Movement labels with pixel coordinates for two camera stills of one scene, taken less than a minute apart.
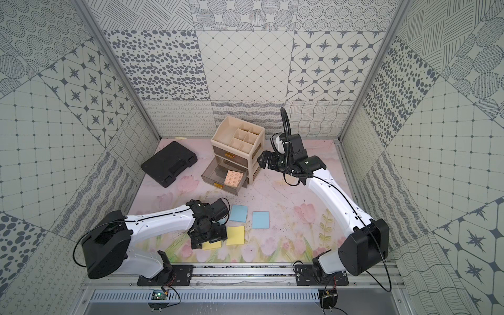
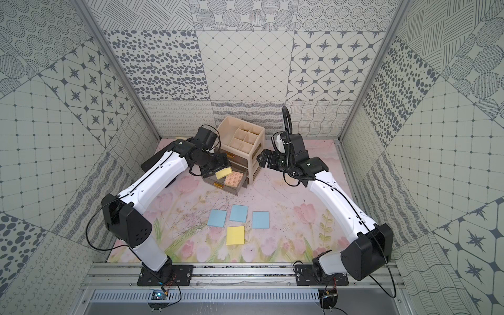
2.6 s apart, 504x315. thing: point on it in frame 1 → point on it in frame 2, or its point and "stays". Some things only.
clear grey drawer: x=216 y=171 stays
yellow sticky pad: x=207 y=246 → x=223 y=172
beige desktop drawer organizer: x=240 y=143 stays
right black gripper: x=265 y=155 stays
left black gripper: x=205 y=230 → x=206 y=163
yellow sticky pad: x=235 y=235 stays
